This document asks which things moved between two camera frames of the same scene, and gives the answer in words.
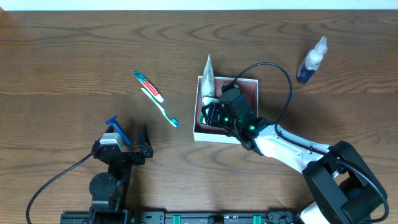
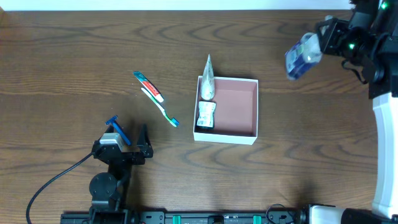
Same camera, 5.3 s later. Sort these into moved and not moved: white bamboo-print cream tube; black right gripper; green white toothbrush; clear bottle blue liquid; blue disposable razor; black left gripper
Moved: black right gripper; clear bottle blue liquid
Not moved: green white toothbrush; blue disposable razor; white bamboo-print cream tube; black left gripper
